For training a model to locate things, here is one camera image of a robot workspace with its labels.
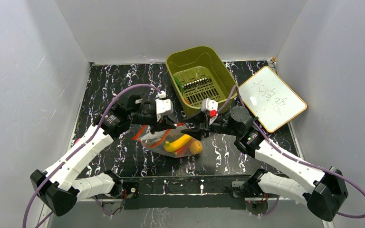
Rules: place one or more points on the orange toy fruit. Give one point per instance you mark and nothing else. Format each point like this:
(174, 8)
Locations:
(196, 147)

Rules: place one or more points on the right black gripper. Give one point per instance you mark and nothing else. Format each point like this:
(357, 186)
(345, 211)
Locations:
(206, 126)

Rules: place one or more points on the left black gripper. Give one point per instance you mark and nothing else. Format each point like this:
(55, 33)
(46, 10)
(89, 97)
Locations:
(163, 124)

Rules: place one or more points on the clear zip bag orange zipper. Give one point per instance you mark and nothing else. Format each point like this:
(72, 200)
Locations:
(155, 141)

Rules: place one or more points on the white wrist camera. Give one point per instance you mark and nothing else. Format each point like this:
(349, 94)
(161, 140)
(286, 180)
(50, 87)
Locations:
(209, 107)
(164, 107)

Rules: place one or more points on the yellow toy banana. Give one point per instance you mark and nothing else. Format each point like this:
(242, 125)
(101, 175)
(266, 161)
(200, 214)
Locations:
(177, 144)

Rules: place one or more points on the olive green plastic basket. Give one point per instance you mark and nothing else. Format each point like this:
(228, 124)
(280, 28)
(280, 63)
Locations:
(202, 75)

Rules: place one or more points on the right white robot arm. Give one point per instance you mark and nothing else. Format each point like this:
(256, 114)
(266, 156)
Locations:
(323, 192)

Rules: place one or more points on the black metal base rail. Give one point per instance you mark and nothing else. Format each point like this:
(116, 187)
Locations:
(180, 192)

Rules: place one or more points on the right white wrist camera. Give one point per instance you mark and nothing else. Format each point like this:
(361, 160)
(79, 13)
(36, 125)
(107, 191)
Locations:
(209, 107)

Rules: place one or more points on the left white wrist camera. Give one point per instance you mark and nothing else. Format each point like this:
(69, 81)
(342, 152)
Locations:
(164, 107)

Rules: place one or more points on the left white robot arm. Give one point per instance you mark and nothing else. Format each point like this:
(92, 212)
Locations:
(75, 170)

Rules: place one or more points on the small whiteboard wooden frame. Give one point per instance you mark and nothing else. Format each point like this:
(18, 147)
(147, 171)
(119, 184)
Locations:
(270, 99)

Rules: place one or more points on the green toy vegetable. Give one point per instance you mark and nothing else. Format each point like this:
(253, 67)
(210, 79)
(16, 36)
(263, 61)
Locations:
(179, 85)

